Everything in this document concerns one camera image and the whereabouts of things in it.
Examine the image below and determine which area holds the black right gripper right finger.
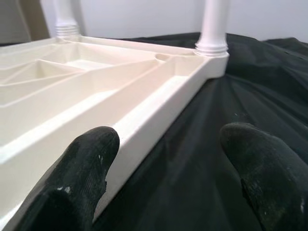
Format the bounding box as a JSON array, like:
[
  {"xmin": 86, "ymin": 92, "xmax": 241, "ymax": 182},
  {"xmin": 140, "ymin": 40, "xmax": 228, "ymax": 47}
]
[{"xmin": 220, "ymin": 122, "xmax": 308, "ymax": 231}]

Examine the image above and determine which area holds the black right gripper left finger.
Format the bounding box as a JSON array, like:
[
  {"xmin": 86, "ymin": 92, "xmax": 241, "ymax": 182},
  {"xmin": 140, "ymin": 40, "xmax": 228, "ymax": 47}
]
[{"xmin": 12, "ymin": 126, "xmax": 120, "ymax": 231}]

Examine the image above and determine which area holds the white plastic table top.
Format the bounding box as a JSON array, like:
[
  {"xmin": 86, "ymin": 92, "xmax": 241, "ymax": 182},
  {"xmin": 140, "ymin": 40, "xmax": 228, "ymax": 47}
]
[{"xmin": 0, "ymin": 36, "xmax": 231, "ymax": 227}]

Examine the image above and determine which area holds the white plastic table leg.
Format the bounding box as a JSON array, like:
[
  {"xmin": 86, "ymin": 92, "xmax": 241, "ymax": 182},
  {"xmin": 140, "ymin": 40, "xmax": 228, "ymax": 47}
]
[
  {"xmin": 194, "ymin": 0, "xmax": 229, "ymax": 58},
  {"xmin": 51, "ymin": 0, "xmax": 81, "ymax": 40}
]

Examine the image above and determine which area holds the black table cloth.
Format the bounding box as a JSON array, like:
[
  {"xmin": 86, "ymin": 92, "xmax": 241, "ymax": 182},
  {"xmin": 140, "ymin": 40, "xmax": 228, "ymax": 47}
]
[{"xmin": 92, "ymin": 31, "xmax": 308, "ymax": 231}]

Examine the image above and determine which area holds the beige door frame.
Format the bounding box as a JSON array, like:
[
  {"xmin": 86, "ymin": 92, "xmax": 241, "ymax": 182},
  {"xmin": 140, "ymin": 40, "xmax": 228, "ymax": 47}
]
[{"xmin": 24, "ymin": 0, "xmax": 52, "ymax": 41}]

